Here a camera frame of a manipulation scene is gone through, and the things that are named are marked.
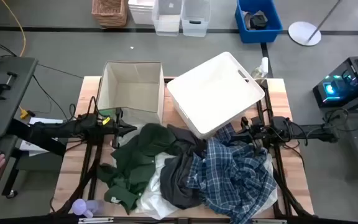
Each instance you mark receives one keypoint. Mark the yellow plug connector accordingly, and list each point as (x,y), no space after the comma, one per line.
(24,114)

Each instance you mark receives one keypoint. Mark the white round stand base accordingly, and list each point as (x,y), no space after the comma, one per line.
(301,34)

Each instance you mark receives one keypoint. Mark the yellow label tag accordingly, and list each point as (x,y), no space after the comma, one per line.
(106,120)

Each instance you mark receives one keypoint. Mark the dark cloth bundle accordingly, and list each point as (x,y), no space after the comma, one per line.
(258,20)

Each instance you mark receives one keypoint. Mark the dark green shirt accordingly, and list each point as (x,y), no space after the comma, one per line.
(135,158)

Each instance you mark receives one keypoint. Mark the dark grey garment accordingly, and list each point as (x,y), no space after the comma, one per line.
(176,180)

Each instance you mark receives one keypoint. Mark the silver metal bracket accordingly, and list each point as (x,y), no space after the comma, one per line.
(95,220)
(269,221)

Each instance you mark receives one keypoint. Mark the clear spray bottle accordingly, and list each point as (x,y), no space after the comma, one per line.
(261,70)

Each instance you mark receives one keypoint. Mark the blue plastic bin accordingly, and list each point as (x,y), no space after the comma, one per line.
(272,29)

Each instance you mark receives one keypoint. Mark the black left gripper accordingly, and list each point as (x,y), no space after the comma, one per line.
(119,133)

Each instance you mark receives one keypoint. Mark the brown wicker basket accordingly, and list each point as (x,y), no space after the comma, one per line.
(110,12)

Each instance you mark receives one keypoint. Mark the white perforated plastic basket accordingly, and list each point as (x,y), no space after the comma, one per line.
(213,93)

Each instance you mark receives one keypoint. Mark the clear plastic bin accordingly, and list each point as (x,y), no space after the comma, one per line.
(195,17)
(166,17)

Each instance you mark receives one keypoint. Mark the beige fabric storage box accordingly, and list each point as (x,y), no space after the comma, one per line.
(129,90)

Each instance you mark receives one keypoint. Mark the grey desk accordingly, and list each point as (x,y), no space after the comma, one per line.
(2,112)

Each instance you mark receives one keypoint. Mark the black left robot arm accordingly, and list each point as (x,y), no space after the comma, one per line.
(54,130)

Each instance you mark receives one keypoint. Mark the black table frame rail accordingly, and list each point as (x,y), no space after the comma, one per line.
(283,177)
(87,168)

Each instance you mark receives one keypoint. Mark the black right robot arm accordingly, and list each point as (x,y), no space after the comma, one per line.
(306,132)

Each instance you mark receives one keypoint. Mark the white paper sheet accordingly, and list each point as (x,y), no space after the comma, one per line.
(39,122)

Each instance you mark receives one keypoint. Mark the grey stand pole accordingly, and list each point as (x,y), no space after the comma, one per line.
(325,20)

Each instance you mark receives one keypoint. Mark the purple plastic bottle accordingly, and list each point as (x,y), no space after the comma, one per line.
(82,207)

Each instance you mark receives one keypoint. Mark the black computer with lights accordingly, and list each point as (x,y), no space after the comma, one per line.
(343,84)

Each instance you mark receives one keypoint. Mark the blue plaid shirt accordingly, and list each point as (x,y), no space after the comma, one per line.
(235,174)

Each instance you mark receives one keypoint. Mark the white plastic bin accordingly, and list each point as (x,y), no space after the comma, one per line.
(141,11)

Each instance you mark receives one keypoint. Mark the white garment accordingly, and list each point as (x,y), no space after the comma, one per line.
(154,196)

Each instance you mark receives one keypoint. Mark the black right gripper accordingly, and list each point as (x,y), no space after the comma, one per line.
(261,129)

